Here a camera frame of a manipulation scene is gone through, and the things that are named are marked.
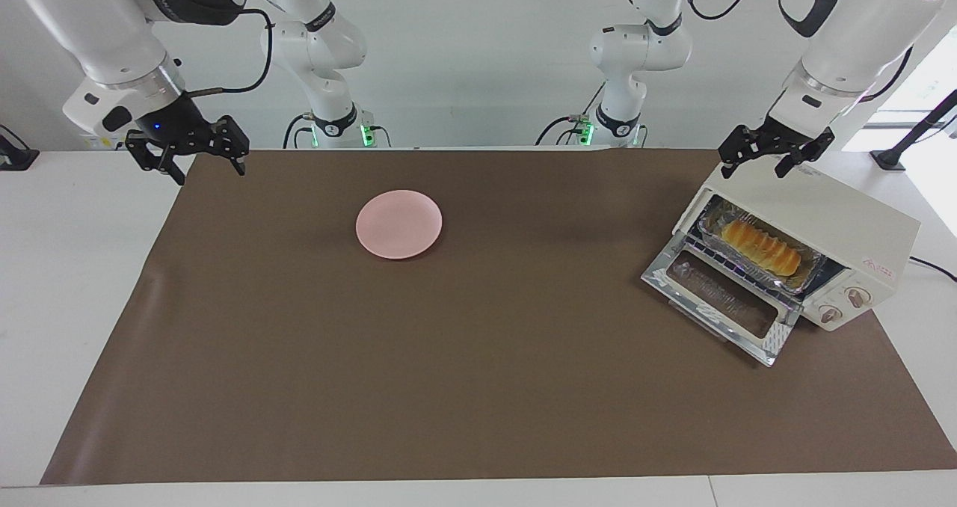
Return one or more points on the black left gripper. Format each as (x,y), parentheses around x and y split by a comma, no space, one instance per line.
(781,139)

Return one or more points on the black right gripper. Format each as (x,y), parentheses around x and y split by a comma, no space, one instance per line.
(176,126)

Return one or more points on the golden bread loaf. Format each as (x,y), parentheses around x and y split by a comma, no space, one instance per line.
(759,247)

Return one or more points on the aluminium foil tray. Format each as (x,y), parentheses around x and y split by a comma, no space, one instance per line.
(811,271)

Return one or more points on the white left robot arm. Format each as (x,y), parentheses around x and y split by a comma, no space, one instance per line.
(860,28)

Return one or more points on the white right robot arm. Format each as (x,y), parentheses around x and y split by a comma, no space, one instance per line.
(97,28)

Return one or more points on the cream toaster oven body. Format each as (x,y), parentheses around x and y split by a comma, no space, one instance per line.
(845,219)

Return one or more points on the metal oven rack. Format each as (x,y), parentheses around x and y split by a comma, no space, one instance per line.
(699,247)

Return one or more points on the glass oven door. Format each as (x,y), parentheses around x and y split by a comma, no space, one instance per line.
(718,301)

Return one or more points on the beige oven knob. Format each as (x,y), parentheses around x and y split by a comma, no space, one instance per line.
(857,297)
(831,314)

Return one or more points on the black stand with pole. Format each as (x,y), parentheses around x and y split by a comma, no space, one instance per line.
(890,159)

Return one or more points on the black desk clamp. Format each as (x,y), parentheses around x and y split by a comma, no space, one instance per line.
(15,157)

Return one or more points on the pink round plate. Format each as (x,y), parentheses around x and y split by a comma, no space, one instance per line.
(398,224)

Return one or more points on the brown table mat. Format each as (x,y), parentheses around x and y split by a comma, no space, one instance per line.
(486,357)

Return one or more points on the white wall socket strip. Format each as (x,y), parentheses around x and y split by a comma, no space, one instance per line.
(101,143)

